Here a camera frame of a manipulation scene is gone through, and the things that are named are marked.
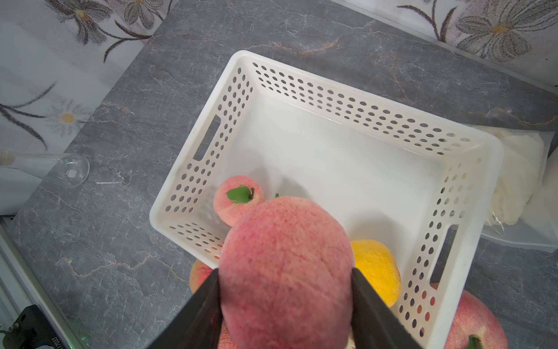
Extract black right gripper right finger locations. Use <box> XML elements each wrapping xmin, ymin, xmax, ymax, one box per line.
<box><xmin>351</xmin><ymin>268</ymin><xmax>421</xmax><ymax>349</ymax></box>

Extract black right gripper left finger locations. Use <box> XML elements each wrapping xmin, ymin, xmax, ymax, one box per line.
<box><xmin>148</xmin><ymin>268</ymin><xmax>223</xmax><ymax>349</ymax></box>

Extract yellow peach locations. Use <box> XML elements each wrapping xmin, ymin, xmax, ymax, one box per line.
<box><xmin>351</xmin><ymin>240</ymin><xmax>401</xmax><ymax>308</ymax></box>

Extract orange pink wrinkled peach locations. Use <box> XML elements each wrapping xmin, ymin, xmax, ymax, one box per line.
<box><xmin>189</xmin><ymin>260</ymin><xmax>213</xmax><ymax>294</ymax></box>

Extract white perforated plastic basket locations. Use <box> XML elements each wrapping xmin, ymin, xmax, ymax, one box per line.
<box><xmin>150</xmin><ymin>51</ymin><xmax>504</xmax><ymax>348</ymax></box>

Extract orange wrinkled peach middle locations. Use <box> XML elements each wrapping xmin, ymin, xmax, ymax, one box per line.
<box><xmin>217</xmin><ymin>324</ymin><xmax>238</xmax><ymax>349</ymax></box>

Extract clear bag of white material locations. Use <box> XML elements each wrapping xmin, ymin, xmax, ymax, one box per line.
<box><xmin>476</xmin><ymin>126</ymin><xmax>557</xmax><ymax>253</ymax></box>

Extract glass flask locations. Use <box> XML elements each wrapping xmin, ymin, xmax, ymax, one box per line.
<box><xmin>1</xmin><ymin>150</ymin><xmax>90</xmax><ymax>188</ymax></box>

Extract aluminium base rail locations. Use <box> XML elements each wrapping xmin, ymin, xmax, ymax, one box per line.
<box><xmin>1</xmin><ymin>216</ymin><xmax>83</xmax><ymax>348</ymax></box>

